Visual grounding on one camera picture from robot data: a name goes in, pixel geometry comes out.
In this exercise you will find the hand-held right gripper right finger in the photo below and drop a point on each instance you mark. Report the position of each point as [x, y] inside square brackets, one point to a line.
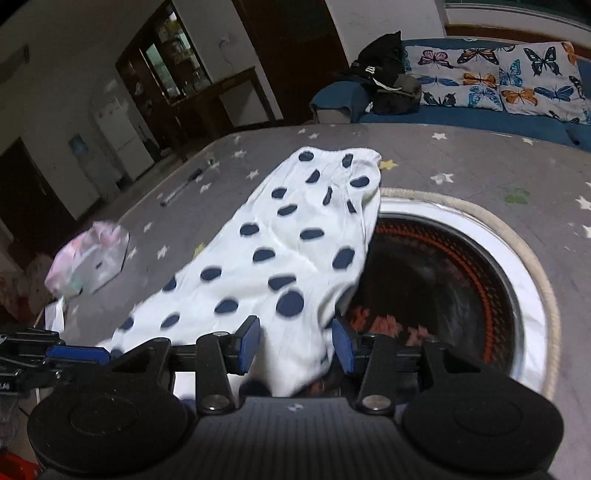
[344, 347]

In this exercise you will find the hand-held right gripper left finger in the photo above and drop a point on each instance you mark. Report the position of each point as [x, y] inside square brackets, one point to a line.
[250, 345]

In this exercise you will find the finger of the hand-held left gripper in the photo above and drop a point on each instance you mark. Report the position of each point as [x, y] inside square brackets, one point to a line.
[78, 354]

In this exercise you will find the white polka dot garment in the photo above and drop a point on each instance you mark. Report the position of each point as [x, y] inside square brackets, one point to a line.
[277, 258]

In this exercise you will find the pink patterned bag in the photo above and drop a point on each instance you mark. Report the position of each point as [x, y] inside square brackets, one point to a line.
[23, 286]

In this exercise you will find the pink white plastic bag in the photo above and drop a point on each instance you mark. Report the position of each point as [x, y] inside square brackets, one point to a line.
[90, 258]

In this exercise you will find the red plastic stool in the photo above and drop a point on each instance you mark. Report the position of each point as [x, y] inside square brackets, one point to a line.
[16, 464]

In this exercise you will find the dark doorway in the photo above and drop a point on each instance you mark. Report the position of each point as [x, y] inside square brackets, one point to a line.
[32, 194]

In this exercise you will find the black pen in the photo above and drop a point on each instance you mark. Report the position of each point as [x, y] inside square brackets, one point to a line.
[187, 183]

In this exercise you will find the white water dispenser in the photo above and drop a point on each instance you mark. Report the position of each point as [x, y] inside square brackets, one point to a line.
[81, 157]

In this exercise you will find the white refrigerator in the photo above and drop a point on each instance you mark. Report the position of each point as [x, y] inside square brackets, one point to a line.
[122, 138]

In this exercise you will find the grey star print table cover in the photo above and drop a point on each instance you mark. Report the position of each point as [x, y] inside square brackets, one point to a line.
[485, 157]

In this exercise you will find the blue sofa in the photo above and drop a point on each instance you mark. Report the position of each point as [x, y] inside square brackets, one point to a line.
[461, 120]

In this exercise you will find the dark wooden desk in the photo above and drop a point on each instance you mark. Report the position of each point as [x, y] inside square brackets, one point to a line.
[231, 87]

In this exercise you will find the dark olive cloth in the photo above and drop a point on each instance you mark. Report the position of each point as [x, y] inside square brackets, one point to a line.
[399, 94]

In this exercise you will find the black bag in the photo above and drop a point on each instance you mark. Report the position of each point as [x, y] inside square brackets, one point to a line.
[376, 57]

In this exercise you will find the butterfly print cushion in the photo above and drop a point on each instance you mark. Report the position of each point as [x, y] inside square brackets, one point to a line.
[455, 76]
[545, 81]

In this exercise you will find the dark wooden door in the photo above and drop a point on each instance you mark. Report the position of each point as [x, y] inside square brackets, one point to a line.
[291, 55]

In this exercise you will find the wooden glass display cabinet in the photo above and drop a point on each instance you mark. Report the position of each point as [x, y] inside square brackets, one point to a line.
[159, 60]

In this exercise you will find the window with wooden sill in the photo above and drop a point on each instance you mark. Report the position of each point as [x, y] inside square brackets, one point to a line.
[517, 11]

